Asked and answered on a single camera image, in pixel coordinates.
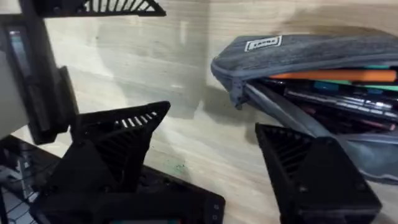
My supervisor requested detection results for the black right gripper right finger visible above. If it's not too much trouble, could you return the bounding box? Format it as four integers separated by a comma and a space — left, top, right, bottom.
254, 123, 383, 224

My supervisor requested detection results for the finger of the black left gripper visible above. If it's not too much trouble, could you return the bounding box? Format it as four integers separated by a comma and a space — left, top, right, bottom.
34, 0, 167, 17

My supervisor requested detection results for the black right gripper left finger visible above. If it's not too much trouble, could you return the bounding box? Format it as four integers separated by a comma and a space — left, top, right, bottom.
39, 101, 172, 200

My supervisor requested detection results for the grey soft zip bag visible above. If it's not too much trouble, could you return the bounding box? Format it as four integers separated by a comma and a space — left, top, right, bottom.
210, 33, 398, 185

